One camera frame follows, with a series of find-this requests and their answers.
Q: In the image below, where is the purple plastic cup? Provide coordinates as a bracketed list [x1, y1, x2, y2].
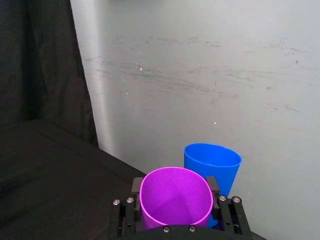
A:
[139, 166, 214, 231]

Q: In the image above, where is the black table cloth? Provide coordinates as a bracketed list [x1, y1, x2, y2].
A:
[0, 0, 268, 240]

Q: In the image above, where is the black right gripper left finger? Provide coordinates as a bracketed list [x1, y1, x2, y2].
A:
[110, 177, 144, 239]

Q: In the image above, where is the blue plastic cup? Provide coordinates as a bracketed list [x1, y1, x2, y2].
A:
[183, 142, 243, 229]

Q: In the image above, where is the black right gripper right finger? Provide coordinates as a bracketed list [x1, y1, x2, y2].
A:
[205, 175, 251, 236]

